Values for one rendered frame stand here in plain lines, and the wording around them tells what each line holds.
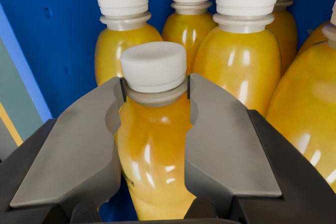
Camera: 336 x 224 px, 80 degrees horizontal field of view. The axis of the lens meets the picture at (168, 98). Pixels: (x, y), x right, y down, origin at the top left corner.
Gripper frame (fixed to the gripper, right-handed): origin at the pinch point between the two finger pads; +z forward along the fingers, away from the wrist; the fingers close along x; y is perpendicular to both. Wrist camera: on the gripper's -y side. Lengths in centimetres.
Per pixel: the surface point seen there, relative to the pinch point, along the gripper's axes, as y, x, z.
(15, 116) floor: 83, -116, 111
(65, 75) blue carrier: 1.1, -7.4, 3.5
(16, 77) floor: 52, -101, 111
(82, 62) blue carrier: 1.1, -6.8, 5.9
